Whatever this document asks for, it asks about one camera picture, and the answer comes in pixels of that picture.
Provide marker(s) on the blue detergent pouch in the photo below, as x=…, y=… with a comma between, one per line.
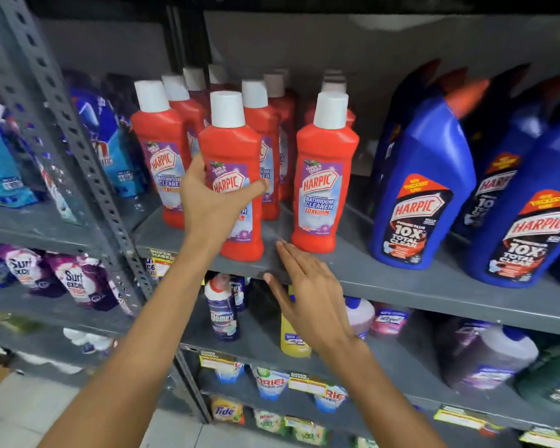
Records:
x=2, y=174
x=107, y=144
x=58, y=191

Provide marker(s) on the rows of blue bottles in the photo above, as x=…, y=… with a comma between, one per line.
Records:
x=429, y=149

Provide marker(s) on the person's right thumb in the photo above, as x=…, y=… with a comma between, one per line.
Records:
x=276, y=289

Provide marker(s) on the yellow shelf price label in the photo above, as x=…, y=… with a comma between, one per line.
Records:
x=307, y=384
x=213, y=360
x=547, y=437
x=464, y=418
x=161, y=262

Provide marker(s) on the person's right hand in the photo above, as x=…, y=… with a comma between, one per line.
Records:
x=315, y=307

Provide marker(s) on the white bottle with blue cap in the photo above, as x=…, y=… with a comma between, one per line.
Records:
x=360, y=312

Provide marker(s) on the purple detergent pouch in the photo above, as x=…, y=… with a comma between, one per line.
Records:
x=81, y=280
x=28, y=270

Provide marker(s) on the large green cleaner bottle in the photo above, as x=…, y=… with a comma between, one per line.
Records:
x=550, y=377

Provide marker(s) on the rows of red bottles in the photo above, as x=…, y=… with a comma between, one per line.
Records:
x=324, y=149

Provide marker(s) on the grey metal shelf rack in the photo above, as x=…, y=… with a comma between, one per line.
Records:
x=401, y=284
x=56, y=102

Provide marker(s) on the white green detergent packet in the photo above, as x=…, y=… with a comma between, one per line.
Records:
x=228, y=372
x=331, y=398
x=270, y=383

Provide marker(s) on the person's left hand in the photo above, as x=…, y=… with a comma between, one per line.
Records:
x=205, y=209

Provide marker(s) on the person's right little finger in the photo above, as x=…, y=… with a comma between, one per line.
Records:
x=327, y=280

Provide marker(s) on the person's left thumb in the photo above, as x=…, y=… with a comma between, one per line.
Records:
x=249, y=190

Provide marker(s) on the large purple cleaner bottle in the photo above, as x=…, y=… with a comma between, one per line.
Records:
x=483, y=356

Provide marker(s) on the yellow cleaner bottle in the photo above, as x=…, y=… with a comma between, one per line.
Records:
x=293, y=342

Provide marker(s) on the person's right forearm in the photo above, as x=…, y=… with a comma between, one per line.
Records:
x=382, y=401

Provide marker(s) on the red white-capped cleaner bottle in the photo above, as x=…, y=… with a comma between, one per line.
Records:
x=233, y=144

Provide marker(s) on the pink labelled bottle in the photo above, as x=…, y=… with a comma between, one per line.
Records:
x=389, y=320

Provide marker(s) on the white bottle with blue label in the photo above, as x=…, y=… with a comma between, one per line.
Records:
x=221, y=312

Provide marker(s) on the orange detergent packet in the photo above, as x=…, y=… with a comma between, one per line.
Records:
x=227, y=410

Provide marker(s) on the person's right middle finger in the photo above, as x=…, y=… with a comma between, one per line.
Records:
x=301, y=263

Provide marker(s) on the small dark blue bottle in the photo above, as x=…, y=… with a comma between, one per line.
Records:
x=239, y=291

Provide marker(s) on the person's left forearm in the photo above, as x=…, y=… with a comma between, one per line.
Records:
x=140, y=340

